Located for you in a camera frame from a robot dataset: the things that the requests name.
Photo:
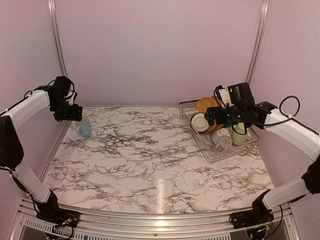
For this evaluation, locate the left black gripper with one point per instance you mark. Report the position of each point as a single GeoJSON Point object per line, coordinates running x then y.
{"type": "Point", "coordinates": [76, 114]}

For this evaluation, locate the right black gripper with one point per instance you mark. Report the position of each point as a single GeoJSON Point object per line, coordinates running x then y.
{"type": "Point", "coordinates": [210, 111]}

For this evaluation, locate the small white ribbed bowl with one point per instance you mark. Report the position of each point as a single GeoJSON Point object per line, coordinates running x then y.
{"type": "Point", "coordinates": [220, 133]}

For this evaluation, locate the light blue mug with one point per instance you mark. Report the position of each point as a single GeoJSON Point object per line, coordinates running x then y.
{"type": "Point", "coordinates": [83, 128]}

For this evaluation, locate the clear glass cup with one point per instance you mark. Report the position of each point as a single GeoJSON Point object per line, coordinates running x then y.
{"type": "Point", "coordinates": [223, 144]}

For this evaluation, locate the light green mug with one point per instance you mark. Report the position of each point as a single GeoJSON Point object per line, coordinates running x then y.
{"type": "Point", "coordinates": [238, 134]}

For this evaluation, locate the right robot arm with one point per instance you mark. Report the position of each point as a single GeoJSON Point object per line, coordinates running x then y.
{"type": "Point", "coordinates": [236, 104]}

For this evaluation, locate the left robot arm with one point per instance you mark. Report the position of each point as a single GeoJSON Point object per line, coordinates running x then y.
{"type": "Point", "coordinates": [59, 96]}

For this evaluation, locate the yellow dotted plate front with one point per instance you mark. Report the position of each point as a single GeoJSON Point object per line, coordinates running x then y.
{"type": "Point", "coordinates": [204, 103]}

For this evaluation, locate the white saucer dark rim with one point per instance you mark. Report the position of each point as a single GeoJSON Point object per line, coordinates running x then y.
{"type": "Point", "coordinates": [199, 123]}

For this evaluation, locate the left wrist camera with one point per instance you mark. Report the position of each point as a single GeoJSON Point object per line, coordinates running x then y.
{"type": "Point", "coordinates": [70, 97]}

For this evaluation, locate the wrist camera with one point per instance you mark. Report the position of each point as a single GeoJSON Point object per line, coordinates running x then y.
{"type": "Point", "coordinates": [70, 97]}
{"type": "Point", "coordinates": [223, 96]}

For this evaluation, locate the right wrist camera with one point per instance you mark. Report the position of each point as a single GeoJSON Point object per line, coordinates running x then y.
{"type": "Point", "coordinates": [223, 96]}

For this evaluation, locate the metal wire dish rack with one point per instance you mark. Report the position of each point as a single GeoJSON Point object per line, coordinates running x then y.
{"type": "Point", "coordinates": [214, 147]}

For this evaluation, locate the right aluminium frame post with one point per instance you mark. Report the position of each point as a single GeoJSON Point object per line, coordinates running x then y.
{"type": "Point", "coordinates": [257, 47]}

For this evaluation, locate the aluminium frame post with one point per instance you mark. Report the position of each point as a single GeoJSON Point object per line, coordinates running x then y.
{"type": "Point", "coordinates": [257, 47]}
{"type": "Point", "coordinates": [57, 41]}

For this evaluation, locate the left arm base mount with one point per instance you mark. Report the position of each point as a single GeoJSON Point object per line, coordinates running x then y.
{"type": "Point", "coordinates": [51, 212]}

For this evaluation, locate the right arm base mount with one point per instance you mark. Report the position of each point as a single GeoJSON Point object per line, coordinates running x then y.
{"type": "Point", "coordinates": [259, 214]}

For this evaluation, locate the left aluminium frame post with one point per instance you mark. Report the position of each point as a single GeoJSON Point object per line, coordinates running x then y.
{"type": "Point", "coordinates": [57, 41]}

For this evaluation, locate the front aluminium frame rail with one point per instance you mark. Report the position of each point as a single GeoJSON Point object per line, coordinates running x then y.
{"type": "Point", "coordinates": [108, 225]}

